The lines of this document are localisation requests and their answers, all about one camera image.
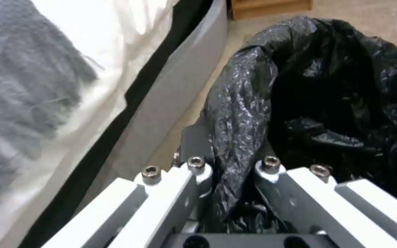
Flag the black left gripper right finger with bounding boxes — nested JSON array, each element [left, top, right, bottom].
[[254, 156, 397, 248]]

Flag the grey knitted blanket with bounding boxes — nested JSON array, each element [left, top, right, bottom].
[[0, 0, 104, 227]]

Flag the white bed sheet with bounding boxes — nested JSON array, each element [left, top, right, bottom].
[[0, 0, 185, 248]]

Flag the grey bed frame panel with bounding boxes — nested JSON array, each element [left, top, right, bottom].
[[124, 0, 227, 168]]

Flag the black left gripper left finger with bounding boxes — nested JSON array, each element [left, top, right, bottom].
[[43, 124, 217, 248]]

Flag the wooden furniture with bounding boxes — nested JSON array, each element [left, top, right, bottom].
[[230, 0, 313, 20]]

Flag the black plastic trash bag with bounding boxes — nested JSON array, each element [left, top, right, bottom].
[[198, 15, 397, 234]]

